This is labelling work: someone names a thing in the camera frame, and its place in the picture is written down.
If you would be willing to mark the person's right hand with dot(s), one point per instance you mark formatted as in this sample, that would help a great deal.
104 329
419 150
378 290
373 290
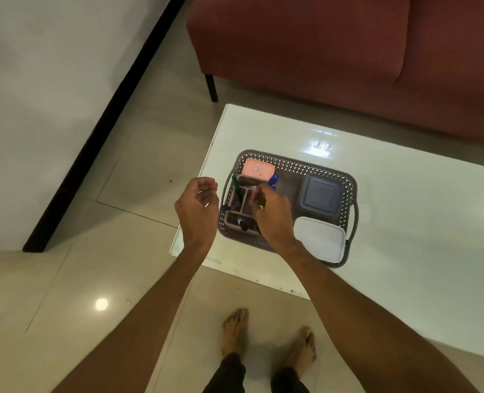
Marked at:
274 220

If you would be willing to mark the person's left hand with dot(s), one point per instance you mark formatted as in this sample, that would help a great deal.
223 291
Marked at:
194 218

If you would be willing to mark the person's left fingers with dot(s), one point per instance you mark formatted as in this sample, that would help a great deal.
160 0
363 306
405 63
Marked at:
207 184

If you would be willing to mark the person's right fingers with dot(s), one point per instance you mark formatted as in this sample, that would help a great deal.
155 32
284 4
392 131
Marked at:
262 198

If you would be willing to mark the pink marker pen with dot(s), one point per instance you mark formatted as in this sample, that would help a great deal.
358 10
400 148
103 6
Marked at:
255 193

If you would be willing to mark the person's left forearm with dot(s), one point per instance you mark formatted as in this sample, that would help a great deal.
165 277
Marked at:
143 319

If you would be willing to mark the person's right forearm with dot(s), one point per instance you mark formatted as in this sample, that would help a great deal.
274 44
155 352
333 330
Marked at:
360 319

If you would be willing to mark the grey compartment pen organizer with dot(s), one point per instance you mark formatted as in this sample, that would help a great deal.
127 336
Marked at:
237 206

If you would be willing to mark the green marker pen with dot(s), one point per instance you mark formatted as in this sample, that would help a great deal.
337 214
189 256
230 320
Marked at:
235 187

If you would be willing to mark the pink plastic box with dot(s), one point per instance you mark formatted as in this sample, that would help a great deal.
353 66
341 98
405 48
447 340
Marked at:
258 169

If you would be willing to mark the black round bottle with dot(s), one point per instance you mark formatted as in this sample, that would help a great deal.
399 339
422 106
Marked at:
244 226

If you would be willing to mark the grey woven plastic basket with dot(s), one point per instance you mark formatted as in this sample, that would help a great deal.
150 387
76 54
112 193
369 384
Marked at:
291 167

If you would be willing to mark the dark grey lidded container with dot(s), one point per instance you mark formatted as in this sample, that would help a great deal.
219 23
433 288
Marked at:
320 196

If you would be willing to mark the white lidded container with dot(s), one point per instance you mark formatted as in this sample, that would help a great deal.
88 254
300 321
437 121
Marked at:
321 237

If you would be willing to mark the black sofa leg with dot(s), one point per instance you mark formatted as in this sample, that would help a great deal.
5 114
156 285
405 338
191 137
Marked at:
211 87

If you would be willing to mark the black skirting strip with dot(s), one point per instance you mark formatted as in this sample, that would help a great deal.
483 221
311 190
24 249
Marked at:
102 122

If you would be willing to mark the person's left foot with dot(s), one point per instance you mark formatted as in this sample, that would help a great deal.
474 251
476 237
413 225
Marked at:
234 331

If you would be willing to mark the person's foot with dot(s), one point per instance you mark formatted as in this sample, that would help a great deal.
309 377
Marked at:
302 351
234 331

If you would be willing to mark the person's right foot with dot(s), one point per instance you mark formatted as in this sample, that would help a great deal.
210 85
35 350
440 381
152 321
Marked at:
302 351

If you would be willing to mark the maroon fabric sofa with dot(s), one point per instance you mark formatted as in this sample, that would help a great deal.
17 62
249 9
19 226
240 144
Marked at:
348 49

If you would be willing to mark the person's black trouser leg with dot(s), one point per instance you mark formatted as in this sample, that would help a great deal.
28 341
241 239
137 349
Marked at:
289 382
225 376

